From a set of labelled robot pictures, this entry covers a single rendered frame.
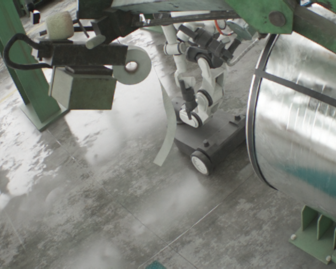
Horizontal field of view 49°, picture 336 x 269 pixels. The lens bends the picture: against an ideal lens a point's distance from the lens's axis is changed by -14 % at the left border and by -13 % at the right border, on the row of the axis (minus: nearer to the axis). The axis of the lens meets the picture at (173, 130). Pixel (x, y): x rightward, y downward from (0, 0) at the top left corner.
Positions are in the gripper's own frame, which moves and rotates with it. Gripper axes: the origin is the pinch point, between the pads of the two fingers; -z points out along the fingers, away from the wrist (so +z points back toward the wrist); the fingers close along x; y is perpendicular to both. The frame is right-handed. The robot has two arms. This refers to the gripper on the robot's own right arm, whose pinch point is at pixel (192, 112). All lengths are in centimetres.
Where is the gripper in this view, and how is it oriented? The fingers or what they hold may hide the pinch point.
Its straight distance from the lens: 292.1
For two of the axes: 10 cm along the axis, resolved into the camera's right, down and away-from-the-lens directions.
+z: -2.3, -8.8, -4.1
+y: 8.6, 0.1, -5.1
